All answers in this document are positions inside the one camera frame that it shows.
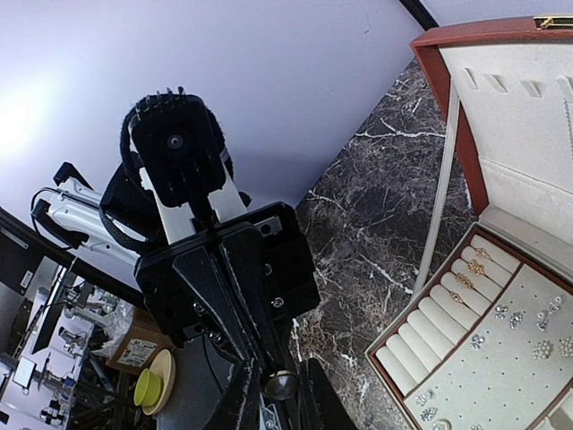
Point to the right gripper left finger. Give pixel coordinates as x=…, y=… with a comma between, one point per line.
x=239, y=406

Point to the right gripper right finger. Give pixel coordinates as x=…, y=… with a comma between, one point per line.
x=320, y=406

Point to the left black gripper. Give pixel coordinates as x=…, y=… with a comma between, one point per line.
x=262, y=259

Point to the gold round earring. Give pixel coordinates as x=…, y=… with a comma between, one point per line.
x=281, y=385

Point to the wooden jewelry box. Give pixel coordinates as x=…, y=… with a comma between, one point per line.
x=505, y=88

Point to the beige jewelry tray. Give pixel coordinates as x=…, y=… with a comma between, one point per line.
x=486, y=344

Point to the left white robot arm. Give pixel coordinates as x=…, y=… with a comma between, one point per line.
x=123, y=224

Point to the beige plate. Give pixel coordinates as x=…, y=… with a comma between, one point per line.
x=165, y=363

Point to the green plastic bowl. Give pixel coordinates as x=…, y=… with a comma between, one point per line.
x=149, y=388

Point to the cardboard box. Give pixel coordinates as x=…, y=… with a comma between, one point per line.
x=140, y=345

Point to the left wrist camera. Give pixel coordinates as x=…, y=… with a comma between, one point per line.
x=173, y=146

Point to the left black frame post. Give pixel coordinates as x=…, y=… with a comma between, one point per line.
x=420, y=14

